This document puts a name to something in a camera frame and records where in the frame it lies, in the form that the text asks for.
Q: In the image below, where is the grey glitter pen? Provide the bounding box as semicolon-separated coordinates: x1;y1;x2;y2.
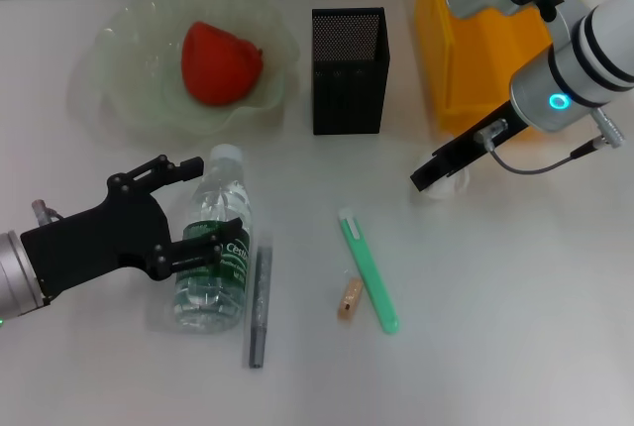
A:
246;232;275;371

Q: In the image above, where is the white paper ball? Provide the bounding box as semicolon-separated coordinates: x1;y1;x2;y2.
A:
414;151;472;200

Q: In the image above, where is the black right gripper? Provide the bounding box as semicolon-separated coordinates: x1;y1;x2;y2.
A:
409;100;536;193

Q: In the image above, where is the small wooden cork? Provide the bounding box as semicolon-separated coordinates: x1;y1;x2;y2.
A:
324;269;366;323

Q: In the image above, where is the right wrist cable with plug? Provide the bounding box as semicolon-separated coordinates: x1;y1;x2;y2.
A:
474;107;628;174

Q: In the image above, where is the yellow plastic bin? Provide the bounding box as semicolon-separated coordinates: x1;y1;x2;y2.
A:
413;0;583;143

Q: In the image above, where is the clear bottle with green label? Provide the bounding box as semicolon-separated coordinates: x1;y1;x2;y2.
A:
170;143;255;336

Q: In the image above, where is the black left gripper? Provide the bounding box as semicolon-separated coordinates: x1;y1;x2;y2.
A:
19;154;245;298

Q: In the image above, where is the red-orange toy fruit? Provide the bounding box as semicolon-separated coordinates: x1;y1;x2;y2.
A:
180;21;264;108

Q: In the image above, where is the wrist cable with plug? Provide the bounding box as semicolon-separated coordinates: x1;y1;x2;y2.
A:
474;107;628;174
30;197;65;227

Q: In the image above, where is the left wrist cable with plug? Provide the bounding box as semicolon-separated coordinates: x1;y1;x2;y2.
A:
30;197;65;227

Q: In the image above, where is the black mesh pen holder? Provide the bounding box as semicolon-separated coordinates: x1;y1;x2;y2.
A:
310;6;392;137

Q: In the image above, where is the pale green glass fruit plate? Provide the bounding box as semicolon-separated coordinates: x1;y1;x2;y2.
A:
68;0;302;143

